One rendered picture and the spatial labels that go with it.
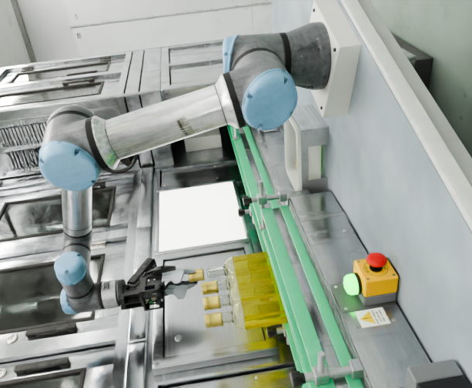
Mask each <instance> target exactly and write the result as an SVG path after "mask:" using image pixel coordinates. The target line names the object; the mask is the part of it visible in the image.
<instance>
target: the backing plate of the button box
mask: <svg viewBox="0 0 472 388"><path fill-rule="evenodd" d="M330 286H331V288H332V290H333V293H334V295H335V297H336V300H337V302H338V304H339V306H340V309H341V311H342V313H350V312H355V311H360V310H365V309H373V308H378V307H383V306H392V305H396V302H395V301H393V302H388V303H380V304H375V305H369V306H364V305H363V304H362V302H361V300H360V298H359V296H358V295H350V294H348V293H347V292H346V290H345V289H344V285H343V283H338V284H333V285H330Z"/></svg>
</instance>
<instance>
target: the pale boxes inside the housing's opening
mask: <svg viewBox="0 0 472 388"><path fill-rule="evenodd" d="M184 143H185V147H186V152H192V151H198V150H204V149H214V148H219V147H222V142H221V135H220V131H219V128H216V129H212V130H209V131H207V132H203V133H200V134H198V135H194V136H191V137H188V138H185V139H184Z"/></svg>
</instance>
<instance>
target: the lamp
mask: <svg viewBox="0 0 472 388"><path fill-rule="evenodd" d="M343 285H344V289H345V290H346V292H347V293H348V294H350V295H359V294H361V293H362V290H363V289H362V283H361V279H360V276H359V274H358V273H352V274H348V275H346V276H344V280H343Z"/></svg>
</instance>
